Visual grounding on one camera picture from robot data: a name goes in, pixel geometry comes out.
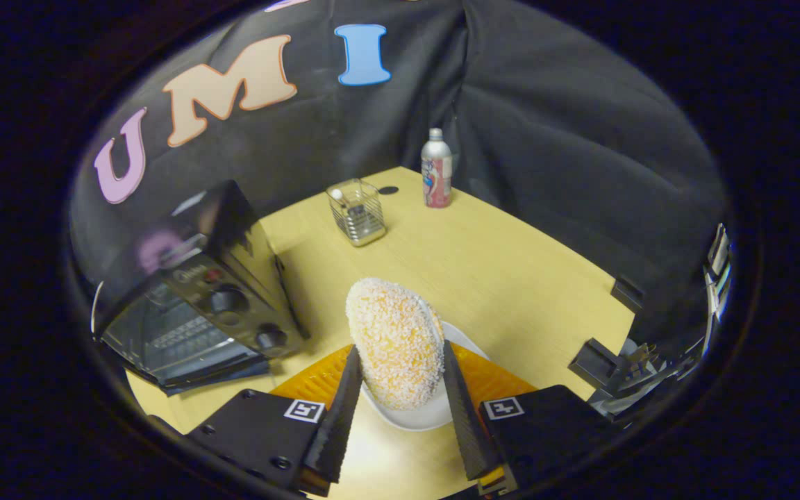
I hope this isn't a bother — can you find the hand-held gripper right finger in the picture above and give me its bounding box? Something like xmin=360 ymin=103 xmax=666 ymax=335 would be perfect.
xmin=442 ymin=340 xmax=616 ymax=497

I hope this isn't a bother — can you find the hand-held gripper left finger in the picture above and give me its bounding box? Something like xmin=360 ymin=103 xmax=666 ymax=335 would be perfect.
xmin=188 ymin=345 xmax=364 ymax=497

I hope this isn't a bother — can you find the breaded orange croquette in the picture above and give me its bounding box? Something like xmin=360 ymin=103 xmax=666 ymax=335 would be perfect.
xmin=345 ymin=278 xmax=447 ymax=411

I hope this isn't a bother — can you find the black toaster oven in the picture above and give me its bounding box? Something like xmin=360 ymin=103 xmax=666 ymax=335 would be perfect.
xmin=93 ymin=179 xmax=312 ymax=398

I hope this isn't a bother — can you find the white plate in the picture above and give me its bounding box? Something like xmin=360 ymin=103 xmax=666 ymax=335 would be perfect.
xmin=362 ymin=321 xmax=491 ymax=432

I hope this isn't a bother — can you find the black table clamp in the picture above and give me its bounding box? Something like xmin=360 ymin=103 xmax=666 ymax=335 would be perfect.
xmin=568 ymin=338 xmax=616 ymax=390
xmin=610 ymin=276 xmax=645 ymax=313

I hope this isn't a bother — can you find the silver bottle with red label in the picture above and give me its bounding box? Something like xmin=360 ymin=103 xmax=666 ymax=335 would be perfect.
xmin=420 ymin=128 xmax=453 ymax=209

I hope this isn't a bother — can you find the black backdrop cloth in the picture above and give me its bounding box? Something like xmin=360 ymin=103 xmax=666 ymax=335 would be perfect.
xmin=67 ymin=0 xmax=731 ymax=348

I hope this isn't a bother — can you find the clear wire-lined square holder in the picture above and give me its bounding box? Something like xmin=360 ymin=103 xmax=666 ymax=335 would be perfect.
xmin=326 ymin=178 xmax=388 ymax=248

